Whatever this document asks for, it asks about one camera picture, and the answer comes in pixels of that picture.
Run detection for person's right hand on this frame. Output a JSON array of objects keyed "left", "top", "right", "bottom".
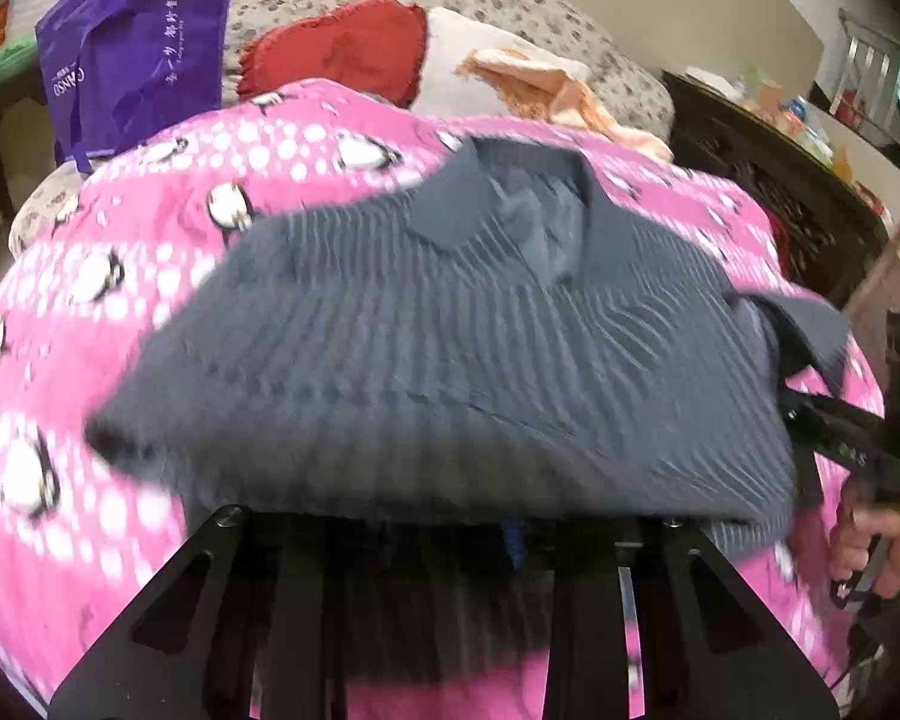
[{"left": 829, "top": 481, "right": 900, "bottom": 587}]

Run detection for green plastic bag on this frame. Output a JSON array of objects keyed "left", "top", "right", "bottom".
[{"left": 0, "top": 41, "right": 38, "bottom": 87}]

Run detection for grey pinstriped coat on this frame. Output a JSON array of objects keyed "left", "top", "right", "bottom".
[{"left": 86, "top": 136, "right": 852, "bottom": 563}]

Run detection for red fringed cushion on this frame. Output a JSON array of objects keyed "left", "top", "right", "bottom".
[{"left": 236, "top": 2, "right": 428, "bottom": 107}]

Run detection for purple tote bag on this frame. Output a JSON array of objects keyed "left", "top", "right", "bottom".
[{"left": 35, "top": 0, "right": 241, "bottom": 173}]

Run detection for dark carved wooden cabinet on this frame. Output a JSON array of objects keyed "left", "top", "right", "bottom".
[{"left": 661, "top": 69, "right": 890, "bottom": 308}]

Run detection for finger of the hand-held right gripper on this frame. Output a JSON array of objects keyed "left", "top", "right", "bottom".
[{"left": 776, "top": 386, "right": 833, "bottom": 445}]

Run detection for red cloth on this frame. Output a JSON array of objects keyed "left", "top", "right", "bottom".
[{"left": 765, "top": 210, "right": 793, "bottom": 257}]

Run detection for assorted boxes and bottles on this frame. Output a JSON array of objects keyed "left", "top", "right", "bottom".
[{"left": 682, "top": 64, "right": 890, "bottom": 222}]

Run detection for pink penguin print blanket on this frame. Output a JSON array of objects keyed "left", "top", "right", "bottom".
[{"left": 0, "top": 79, "right": 890, "bottom": 720}]

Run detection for metal stair railing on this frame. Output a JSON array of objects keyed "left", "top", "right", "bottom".
[{"left": 810, "top": 7, "right": 900, "bottom": 166}]

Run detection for white pillow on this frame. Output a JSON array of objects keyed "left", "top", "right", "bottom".
[{"left": 412, "top": 7, "right": 592, "bottom": 121}]

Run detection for floral bed sheet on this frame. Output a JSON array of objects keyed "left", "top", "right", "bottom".
[{"left": 7, "top": 161, "right": 91, "bottom": 260}]

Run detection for peach fringed cloth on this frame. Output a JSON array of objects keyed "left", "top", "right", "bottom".
[{"left": 456, "top": 49, "right": 674, "bottom": 162}]

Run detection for brown wooden panel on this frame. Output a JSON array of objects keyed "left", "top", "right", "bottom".
[{"left": 844, "top": 199, "right": 900, "bottom": 376}]

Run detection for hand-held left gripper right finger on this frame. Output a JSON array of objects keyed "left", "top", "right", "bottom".
[{"left": 504, "top": 517, "right": 841, "bottom": 720}]

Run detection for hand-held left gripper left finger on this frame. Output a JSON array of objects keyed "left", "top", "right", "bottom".
[{"left": 47, "top": 506, "right": 346, "bottom": 720}]

